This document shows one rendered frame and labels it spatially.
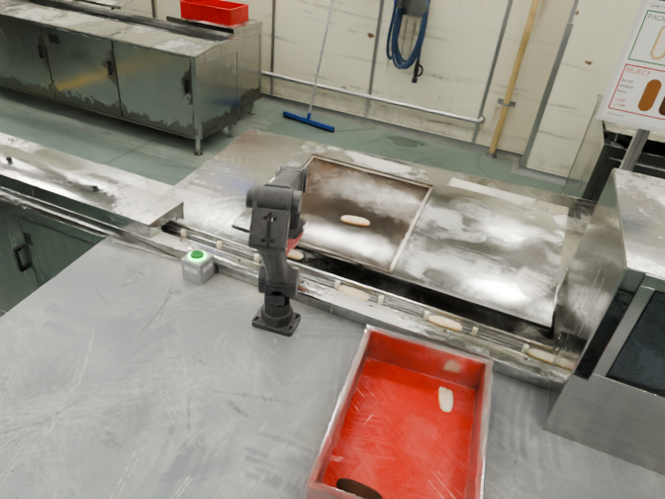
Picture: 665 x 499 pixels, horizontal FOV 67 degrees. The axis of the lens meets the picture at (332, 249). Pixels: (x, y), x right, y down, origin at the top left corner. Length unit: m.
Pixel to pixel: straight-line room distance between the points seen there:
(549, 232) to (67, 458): 1.54
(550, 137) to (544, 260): 3.09
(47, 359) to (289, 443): 0.64
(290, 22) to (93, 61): 1.92
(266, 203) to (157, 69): 3.38
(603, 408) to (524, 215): 0.83
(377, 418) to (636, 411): 0.56
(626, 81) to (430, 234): 0.84
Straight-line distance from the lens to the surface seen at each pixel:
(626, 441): 1.38
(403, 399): 1.31
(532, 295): 1.64
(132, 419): 1.27
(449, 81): 5.07
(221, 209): 1.97
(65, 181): 2.02
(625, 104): 2.07
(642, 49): 2.04
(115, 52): 4.59
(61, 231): 2.04
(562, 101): 4.71
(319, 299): 1.48
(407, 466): 1.20
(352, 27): 5.25
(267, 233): 1.03
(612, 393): 1.28
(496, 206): 1.93
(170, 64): 4.25
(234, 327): 1.44
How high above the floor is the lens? 1.80
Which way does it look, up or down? 34 degrees down
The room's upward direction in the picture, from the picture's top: 7 degrees clockwise
